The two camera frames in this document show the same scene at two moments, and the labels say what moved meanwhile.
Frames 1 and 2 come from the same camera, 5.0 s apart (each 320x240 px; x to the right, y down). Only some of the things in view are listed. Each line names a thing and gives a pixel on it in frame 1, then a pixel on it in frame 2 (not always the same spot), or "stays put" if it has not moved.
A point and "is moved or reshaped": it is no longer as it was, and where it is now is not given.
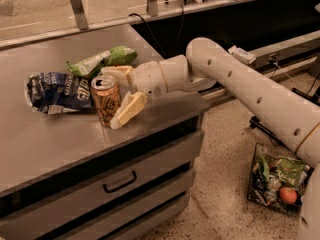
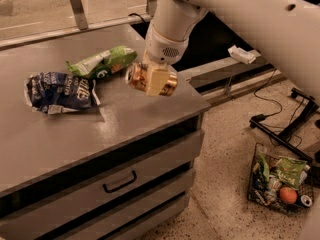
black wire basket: [277, 181] stays put
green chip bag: [91, 65] stays put
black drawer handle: [113, 189] stays put
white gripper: [147, 79] to [163, 48]
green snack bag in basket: [289, 170] stays put
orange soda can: [107, 96] is moved or reshaped
